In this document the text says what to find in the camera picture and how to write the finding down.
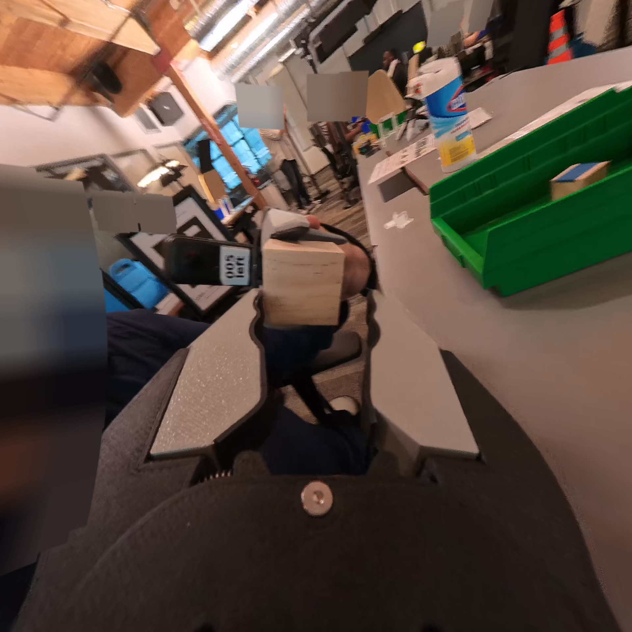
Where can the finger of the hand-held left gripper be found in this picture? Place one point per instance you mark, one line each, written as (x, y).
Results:
(284, 222)

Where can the wooden cube with blue stripe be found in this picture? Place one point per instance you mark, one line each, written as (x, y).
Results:
(577, 185)
(301, 281)

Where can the rounded wooden board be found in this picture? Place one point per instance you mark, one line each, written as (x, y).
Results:
(382, 98)

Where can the printed paper sheet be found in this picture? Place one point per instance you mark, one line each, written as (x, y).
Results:
(402, 158)

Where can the small white paper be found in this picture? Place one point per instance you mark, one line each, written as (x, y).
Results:
(480, 117)

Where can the green plastic bin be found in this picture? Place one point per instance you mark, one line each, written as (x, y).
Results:
(543, 247)

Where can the black framed board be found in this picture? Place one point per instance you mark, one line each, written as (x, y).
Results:
(148, 244)

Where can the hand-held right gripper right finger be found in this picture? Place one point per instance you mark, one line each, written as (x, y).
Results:
(419, 395)

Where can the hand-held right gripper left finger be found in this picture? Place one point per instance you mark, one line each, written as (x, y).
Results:
(212, 395)

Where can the person's left hand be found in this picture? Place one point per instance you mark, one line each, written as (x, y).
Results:
(358, 271)

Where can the person's leg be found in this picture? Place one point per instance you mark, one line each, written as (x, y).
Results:
(148, 345)

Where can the disinfecting wipes canister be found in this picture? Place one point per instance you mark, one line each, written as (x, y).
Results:
(449, 123)

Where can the small white plastic piece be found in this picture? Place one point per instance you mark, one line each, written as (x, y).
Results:
(399, 220)

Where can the blue plastic container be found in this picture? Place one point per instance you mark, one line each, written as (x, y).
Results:
(136, 284)

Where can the orange traffic cone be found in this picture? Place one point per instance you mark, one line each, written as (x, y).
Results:
(559, 39)

